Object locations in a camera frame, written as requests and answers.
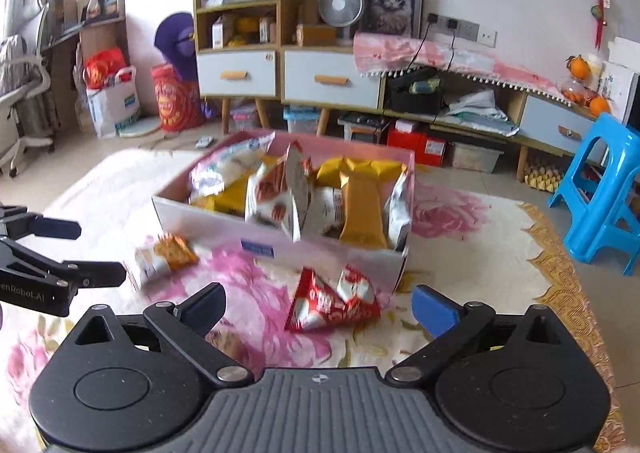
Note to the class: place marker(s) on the white snack bag red print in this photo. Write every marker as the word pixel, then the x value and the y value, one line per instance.
pixel 270 201

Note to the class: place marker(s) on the white silver snack bag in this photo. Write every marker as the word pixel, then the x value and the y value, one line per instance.
pixel 396 214

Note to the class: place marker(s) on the white orange cracker bag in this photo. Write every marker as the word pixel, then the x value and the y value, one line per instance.
pixel 167 254

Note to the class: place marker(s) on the yellow waffle sandwich bag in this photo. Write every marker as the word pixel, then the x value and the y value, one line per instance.
pixel 361 183

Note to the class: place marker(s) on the white shopping bag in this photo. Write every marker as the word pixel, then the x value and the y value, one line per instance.
pixel 114 108

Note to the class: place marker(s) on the white desk fan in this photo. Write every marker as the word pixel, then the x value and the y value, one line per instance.
pixel 340 13

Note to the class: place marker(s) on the floral table cloth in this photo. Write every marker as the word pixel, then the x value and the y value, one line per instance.
pixel 467 246

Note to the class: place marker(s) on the red white triangular snack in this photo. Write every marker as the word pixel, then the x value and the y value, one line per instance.
pixel 318 305

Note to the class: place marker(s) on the red storage box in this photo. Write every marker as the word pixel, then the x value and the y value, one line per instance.
pixel 428 150

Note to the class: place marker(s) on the clear blue snack packet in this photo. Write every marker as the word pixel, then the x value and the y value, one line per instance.
pixel 247 154

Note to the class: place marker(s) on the red gift bag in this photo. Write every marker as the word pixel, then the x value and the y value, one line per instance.
pixel 179 101

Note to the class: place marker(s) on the pink cardboard box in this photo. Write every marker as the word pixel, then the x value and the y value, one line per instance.
pixel 300 200

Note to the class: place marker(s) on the wooden cabinet white drawers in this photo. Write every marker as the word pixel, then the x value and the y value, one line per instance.
pixel 326 77

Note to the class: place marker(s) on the clear storage bin blue lid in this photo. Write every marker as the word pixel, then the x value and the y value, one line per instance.
pixel 301 119

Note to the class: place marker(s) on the white office chair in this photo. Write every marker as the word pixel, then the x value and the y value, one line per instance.
pixel 24 78

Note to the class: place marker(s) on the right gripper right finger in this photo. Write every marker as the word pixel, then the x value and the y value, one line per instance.
pixel 454 329

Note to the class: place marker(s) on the orange fruit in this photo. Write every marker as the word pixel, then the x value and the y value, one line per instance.
pixel 578 68

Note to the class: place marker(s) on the purple plush toy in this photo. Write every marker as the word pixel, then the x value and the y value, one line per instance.
pixel 174 40

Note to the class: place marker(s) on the pink patterned cloth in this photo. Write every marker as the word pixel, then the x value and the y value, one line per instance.
pixel 394 56

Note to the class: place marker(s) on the blue plastic stool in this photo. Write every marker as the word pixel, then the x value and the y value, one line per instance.
pixel 600 212

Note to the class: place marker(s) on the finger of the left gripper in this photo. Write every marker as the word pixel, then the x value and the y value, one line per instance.
pixel 20 261
pixel 18 222

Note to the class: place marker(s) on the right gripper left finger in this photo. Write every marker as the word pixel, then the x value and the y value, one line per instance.
pixel 184 328

